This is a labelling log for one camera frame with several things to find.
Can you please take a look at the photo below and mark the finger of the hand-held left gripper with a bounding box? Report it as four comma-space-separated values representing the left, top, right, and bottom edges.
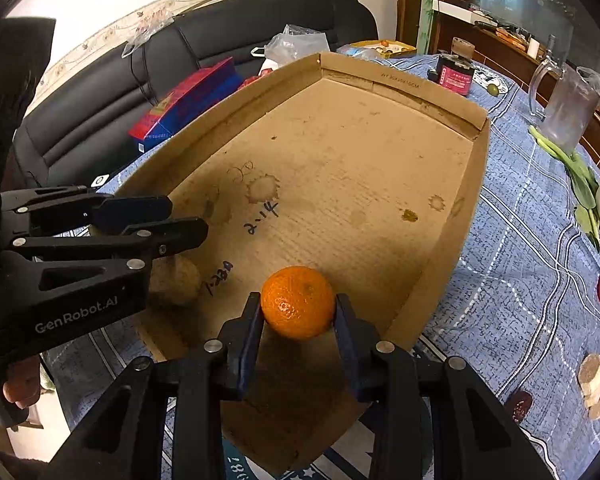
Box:
7, 216, 209, 267
0, 185, 174, 236

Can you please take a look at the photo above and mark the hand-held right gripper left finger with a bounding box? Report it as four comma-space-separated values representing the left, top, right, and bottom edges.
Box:
42, 291, 266, 480

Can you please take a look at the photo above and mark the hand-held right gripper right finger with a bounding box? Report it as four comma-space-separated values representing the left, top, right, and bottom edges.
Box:
334, 292, 556, 480

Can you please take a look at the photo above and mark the orange tangerine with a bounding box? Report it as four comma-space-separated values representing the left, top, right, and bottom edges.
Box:
260, 265, 336, 339

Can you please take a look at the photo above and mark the dark red jujube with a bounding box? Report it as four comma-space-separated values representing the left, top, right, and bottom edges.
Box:
505, 391, 534, 423

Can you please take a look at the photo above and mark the shallow cardboard box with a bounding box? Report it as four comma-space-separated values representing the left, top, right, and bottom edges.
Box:
97, 51, 492, 476

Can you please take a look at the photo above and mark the pale root chunk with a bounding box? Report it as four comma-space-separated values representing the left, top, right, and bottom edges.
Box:
578, 353, 600, 407

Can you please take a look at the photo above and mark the person's left hand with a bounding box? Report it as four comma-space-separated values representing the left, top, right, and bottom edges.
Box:
2, 360, 43, 411

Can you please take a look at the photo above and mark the black leather sofa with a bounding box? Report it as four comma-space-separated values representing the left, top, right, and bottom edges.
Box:
12, 0, 381, 193

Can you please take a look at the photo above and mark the red and blue gift box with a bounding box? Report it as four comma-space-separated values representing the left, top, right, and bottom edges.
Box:
128, 57, 244, 153

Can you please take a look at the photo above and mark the blue plaid tablecloth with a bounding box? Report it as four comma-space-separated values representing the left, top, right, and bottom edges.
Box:
45, 52, 600, 480

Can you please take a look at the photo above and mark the white plastic bag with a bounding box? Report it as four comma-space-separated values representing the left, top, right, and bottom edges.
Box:
251, 24, 331, 70

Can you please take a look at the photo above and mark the clear bag with blue packet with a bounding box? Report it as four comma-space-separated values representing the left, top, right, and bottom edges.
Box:
336, 42, 381, 61

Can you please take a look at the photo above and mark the yellow tray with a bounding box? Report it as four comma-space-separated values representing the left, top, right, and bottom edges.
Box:
350, 39, 418, 58

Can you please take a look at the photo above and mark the green leafy vegetable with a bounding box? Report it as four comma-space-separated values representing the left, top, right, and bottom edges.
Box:
528, 125, 600, 253

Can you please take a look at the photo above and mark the black jar with red label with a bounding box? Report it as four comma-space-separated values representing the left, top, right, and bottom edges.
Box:
427, 37, 476, 98

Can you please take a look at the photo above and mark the glass pitcher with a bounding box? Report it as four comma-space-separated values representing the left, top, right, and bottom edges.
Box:
527, 55, 600, 156

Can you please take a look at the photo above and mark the wooden cabinet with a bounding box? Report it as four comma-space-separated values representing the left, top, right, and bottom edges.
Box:
397, 0, 600, 171

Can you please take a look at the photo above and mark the flat white box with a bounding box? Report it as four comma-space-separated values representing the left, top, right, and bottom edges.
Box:
431, 0, 501, 25

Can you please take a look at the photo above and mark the green bamboo wall decoration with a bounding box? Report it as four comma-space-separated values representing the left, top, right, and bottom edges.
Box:
417, 0, 438, 56

